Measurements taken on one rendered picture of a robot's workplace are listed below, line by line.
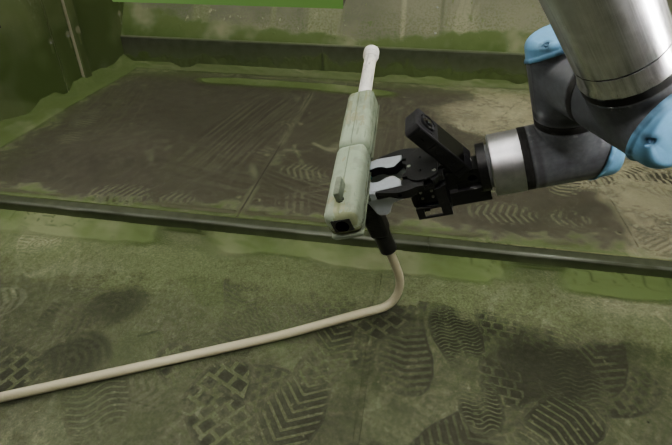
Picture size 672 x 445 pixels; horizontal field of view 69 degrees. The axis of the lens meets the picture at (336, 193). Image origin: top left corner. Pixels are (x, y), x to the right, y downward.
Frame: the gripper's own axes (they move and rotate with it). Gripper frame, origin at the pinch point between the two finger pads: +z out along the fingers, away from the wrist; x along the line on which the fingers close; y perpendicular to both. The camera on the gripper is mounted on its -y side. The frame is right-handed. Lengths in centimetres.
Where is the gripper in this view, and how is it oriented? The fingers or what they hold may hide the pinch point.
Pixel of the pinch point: (353, 181)
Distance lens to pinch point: 75.7
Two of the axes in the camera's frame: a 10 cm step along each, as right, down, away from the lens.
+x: 1.1, -6.8, 7.2
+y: 3.5, 7.1, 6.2
